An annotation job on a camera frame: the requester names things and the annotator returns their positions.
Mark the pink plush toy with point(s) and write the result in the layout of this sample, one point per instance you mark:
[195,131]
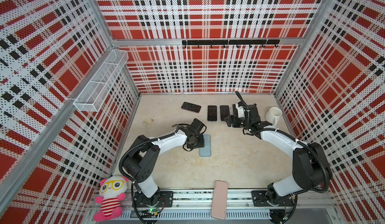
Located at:
[111,193]

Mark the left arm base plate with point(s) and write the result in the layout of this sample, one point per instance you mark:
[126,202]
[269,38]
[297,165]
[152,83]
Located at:
[159,200]

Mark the aluminium front rail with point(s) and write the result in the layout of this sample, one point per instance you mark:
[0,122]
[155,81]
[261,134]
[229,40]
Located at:
[242,204]

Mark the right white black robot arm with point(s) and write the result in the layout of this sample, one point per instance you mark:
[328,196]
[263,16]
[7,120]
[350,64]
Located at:
[310,168]

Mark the pink phone case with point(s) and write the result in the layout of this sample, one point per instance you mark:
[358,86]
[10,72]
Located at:
[219,201]

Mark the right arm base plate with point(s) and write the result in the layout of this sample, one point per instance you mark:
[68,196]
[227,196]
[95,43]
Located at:
[268,198]

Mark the white wire mesh basket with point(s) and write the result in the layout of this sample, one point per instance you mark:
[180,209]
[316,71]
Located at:
[102,80]

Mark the white ceramic mug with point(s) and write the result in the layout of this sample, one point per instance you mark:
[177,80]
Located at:
[273,115]

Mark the black phone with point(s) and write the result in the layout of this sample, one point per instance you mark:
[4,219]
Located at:
[191,107]
[212,114]
[224,112]
[235,110]

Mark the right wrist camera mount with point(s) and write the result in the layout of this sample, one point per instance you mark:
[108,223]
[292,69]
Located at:
[240,111]

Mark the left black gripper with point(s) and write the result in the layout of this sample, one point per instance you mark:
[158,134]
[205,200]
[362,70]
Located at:
[201,143]

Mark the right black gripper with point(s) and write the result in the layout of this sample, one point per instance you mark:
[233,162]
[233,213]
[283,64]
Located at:
[234,124]

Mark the black hook rail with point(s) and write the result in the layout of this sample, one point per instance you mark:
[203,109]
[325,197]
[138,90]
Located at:
[226,42]

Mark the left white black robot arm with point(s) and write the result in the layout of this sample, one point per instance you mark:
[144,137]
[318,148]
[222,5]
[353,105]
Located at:
[137,163]

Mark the light blue case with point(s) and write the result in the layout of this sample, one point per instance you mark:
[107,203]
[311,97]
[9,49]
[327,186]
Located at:
[206,150]

